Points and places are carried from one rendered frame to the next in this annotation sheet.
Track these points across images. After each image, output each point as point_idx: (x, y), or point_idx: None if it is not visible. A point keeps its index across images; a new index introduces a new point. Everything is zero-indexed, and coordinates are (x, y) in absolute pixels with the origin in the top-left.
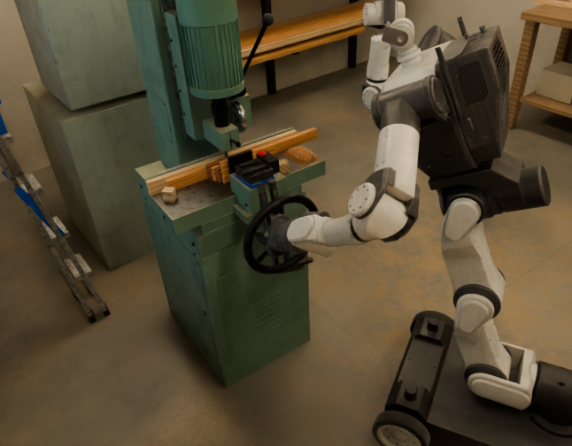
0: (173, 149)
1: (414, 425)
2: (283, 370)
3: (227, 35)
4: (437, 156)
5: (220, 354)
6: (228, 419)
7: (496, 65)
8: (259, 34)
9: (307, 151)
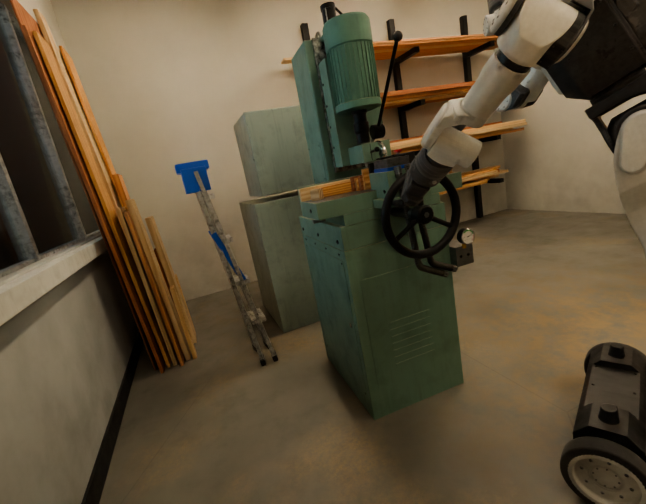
0: None
1: (627, 455)
2: (436, 407)
3: (363, 50)
4: (593, 58)
5: (367, 373)
6: (376, 449)
7: None
8: (392, 55)
9: None
